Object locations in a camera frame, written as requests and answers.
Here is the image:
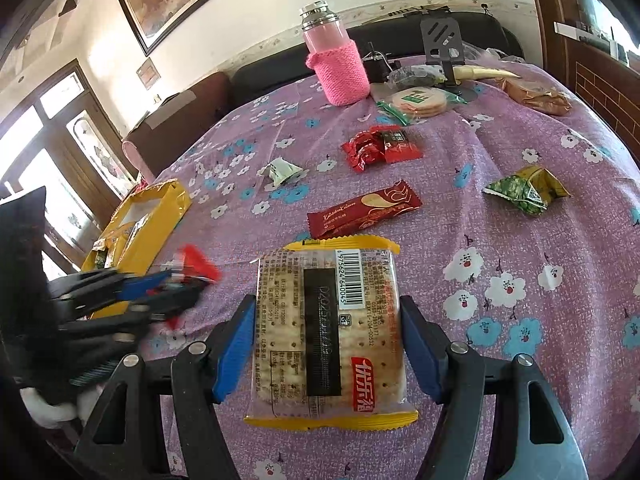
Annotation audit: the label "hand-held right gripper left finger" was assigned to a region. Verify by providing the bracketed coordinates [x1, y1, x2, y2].
[75, 294, 257, 480]

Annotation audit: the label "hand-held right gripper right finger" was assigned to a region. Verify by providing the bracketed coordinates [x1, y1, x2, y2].
[400, 295, 588, 480]

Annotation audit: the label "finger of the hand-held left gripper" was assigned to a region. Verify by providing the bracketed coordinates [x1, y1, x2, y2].
[57, 280, 208, 347]
[47, 269, 173, 302]

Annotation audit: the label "yellow square cracker packet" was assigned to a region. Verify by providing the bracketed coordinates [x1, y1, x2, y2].
[243, 237, 420, 433]

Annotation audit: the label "long red wafer packet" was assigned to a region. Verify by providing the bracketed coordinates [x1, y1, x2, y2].
[167, 244, 223, 332]

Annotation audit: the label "yellow cardboard box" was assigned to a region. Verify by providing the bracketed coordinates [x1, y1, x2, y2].
[80, 178, 193, 321]

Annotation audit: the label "person's left hand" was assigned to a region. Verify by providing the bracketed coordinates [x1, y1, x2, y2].
[20, 385, 108, 428]

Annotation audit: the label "plain yellow snack bag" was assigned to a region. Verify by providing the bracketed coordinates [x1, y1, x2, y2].
[100, 222, 146, 266]

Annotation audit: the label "purple floral tablecloth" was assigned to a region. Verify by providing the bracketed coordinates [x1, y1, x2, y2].
[92, 55, 640, 480]

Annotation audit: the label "wooden glazed door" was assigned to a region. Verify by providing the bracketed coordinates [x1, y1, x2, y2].
[0, 59, 138, 281]

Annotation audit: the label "long dark red packet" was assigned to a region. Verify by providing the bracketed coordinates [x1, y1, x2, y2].
[306, 181, 423, 241]

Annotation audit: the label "small white snack packet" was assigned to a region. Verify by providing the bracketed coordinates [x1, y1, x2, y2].
[256, 156, 304, 187]

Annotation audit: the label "small green yellow-edged packet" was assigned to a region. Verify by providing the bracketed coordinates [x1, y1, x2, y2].
[482, 165, 572, 217]

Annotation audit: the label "brown armchair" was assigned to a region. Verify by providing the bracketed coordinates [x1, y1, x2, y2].
[121, 71, 232, 186]

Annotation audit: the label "small red dark-label packet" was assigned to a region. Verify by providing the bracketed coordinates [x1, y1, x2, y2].
[341, 126, 422, 173]

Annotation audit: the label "green round cracker packet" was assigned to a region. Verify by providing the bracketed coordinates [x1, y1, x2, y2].
[376, 85, 468, 125]

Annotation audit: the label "black sofa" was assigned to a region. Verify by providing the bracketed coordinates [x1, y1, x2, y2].
[230, 10, 526, 108]

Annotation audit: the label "brown pastry packet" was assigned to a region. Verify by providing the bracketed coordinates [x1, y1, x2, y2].
[501, 77, 573, 117]

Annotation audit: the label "cream horn-shaped object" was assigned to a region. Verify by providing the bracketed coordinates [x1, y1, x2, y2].
[459, 62, 522, 83]

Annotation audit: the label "pink bottle with knit sleeve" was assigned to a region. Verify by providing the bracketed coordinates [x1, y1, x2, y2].
[300, 2, 371, 107]

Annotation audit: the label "grey phone stand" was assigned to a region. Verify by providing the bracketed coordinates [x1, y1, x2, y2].
[419, 16, 478, 97]

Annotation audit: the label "small red wall sign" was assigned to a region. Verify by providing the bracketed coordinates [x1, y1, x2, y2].
[136, 57, 162, 91]

